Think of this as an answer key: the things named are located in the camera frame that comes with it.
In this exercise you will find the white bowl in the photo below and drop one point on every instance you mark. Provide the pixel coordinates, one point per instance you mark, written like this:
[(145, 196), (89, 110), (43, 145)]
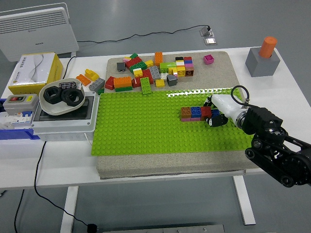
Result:
[(56, 109)]

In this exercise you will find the green studded baseplate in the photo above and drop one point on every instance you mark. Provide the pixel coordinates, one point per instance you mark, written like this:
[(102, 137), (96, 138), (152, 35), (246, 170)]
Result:
[(145, 126)]

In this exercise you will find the lime green long brick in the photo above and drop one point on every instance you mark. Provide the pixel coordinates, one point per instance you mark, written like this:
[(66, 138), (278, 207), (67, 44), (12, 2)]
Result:
[(168, 65)]

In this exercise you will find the yellow white toy brick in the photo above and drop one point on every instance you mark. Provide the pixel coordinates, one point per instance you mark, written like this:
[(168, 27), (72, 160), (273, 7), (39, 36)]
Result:
[(138, 72)]

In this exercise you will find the orange tall toy brick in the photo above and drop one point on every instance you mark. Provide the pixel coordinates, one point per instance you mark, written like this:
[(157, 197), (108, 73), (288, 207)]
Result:
[(158, 58)]

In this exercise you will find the dark brown square brick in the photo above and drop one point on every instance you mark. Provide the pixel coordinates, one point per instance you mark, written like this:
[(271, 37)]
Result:
[(189, 72)]

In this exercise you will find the yellow white tissue box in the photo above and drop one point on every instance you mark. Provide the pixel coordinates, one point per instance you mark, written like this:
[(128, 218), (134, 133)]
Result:
[(31, 70)]

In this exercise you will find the brown square toy brick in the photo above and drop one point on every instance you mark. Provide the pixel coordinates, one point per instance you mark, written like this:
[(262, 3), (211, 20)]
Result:
[(186, 113)]

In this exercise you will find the black small toy brick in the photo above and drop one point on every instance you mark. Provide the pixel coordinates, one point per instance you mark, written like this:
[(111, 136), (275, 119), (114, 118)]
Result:
[(179, 58)]

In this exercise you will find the small dark green brick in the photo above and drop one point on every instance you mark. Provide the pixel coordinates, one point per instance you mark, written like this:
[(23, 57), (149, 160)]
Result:
[(133, 55), (100, 91)]

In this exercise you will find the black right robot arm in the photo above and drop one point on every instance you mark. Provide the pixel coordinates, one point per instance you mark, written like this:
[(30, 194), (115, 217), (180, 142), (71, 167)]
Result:
[(267, 128)]

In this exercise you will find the magenta square toy brick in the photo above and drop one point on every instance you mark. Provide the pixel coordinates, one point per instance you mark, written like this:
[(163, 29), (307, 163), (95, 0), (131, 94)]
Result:
[(209, 59)]

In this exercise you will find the white orange toy brick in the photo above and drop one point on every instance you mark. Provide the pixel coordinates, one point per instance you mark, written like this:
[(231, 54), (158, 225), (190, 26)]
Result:
[(180, 63)]

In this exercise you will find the pink toy brick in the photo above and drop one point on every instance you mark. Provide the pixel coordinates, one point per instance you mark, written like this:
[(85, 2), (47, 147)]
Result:
[(195, 119), (186, 120), (189, 65)]

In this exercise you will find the green two-by-four brick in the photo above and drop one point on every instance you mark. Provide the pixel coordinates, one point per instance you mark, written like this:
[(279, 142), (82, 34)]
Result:
[(146, 86)]

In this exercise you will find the open metal floor socket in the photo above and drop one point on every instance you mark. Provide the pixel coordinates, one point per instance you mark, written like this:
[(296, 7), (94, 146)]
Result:
[(207, 31)]

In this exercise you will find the orange flat toy brick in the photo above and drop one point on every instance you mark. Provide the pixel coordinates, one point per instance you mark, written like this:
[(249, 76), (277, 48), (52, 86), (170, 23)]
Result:
[(83, 79)]

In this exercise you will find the light grey studded brick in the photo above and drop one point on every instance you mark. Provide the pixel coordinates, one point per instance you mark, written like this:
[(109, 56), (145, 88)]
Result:
[(154, 72)]

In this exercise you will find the white panel heater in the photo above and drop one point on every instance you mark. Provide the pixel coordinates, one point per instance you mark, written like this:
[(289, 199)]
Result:
[(36, 34)]

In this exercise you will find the large red toy brick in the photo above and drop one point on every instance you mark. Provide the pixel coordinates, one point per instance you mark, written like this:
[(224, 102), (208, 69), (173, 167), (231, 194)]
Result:
[(133, 61), (146, 74)]

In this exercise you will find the dark grey toy brick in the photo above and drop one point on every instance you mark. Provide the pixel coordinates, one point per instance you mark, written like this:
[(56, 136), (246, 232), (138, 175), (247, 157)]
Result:
[(121, 66)]

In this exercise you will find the grey push-button switch box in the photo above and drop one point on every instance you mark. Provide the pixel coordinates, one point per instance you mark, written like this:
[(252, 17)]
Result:
[(19, 103)]

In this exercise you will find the yellow square toy brick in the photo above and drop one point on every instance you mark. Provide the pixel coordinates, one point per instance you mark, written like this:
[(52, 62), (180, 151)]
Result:
[(181, 71), (149, 63), (160, 83)]

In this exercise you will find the white small toy brick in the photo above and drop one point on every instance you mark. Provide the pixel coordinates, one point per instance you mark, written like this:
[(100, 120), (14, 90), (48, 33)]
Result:
[(164, 76)]

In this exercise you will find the small black terminal block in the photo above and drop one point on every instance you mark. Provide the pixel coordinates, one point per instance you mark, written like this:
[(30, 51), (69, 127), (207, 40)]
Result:
[(66, 85)]

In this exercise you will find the red sloped toy brick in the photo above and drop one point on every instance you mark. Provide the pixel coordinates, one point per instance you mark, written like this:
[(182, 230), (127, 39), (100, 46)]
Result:
[(109, 83)]

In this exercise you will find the grey-brown foam mat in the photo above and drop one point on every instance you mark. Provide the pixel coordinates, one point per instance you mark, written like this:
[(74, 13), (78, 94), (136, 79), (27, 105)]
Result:
[(170, 165)]

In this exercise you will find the orange cylinder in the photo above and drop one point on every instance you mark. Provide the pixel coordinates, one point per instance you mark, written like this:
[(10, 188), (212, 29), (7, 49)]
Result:
[(267, 47)]

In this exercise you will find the pink white yellow small brick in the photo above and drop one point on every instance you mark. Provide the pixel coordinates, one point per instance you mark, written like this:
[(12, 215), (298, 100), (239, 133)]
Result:
[(127, 59)]

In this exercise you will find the white blue circuit breaker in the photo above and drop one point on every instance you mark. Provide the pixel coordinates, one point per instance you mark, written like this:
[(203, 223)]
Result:
[(20, 119)]

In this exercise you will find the white table leg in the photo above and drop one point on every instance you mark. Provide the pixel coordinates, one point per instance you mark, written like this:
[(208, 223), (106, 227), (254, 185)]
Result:
[(69, 208), (244, 201)]

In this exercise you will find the grey holder block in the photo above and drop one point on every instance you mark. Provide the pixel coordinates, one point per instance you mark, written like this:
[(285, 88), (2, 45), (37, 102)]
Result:
[(262, 66)]

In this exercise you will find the dark grey sloped brick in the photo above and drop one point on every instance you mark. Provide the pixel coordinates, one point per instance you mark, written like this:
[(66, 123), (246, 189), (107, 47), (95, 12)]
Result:
[(172, 80)]

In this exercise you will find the large black hex nut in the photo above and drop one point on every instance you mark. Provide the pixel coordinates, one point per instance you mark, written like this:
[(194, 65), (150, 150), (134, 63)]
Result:
[(73, 97), (51, 95)]

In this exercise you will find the long dark green brick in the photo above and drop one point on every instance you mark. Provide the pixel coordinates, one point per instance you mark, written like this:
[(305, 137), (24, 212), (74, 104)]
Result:
[(139, 66)]

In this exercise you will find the closed metal floor socket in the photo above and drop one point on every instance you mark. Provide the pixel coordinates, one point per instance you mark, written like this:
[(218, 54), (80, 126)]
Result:
[(210, 41)]

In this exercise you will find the blue plastic bin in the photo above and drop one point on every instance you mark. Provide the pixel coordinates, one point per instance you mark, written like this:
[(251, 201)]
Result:
[(14, 134)]

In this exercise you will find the orange two-by-four brick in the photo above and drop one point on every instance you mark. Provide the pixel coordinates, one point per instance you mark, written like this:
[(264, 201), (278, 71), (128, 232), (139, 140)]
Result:
[(122, 82)]

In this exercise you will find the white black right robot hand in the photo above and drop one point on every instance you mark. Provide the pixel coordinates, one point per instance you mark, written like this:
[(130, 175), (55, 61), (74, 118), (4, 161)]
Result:
[(226, 106)]

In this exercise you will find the grey electrical enclosure box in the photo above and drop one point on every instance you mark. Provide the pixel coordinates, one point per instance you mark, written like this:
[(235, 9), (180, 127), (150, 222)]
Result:
[(60, 128)]

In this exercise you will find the yellow sloped toy brick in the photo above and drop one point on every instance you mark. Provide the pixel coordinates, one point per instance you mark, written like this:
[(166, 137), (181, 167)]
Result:
[(91, 74)]

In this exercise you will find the blue square toy brick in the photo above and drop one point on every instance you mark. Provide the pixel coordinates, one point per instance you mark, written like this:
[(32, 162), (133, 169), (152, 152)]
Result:
[(195, 112), (215, 113)]

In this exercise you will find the light grey long brick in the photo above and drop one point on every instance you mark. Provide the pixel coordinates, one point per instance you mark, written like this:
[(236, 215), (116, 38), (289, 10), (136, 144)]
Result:
[(96, 84)]

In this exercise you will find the dark green flat brick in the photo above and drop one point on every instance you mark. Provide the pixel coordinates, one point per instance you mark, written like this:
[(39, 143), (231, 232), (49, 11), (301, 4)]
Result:
[(124, 89)]

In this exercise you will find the red square toy brick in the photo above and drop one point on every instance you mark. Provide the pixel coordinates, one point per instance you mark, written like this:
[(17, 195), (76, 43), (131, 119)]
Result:
[(206, 112)]

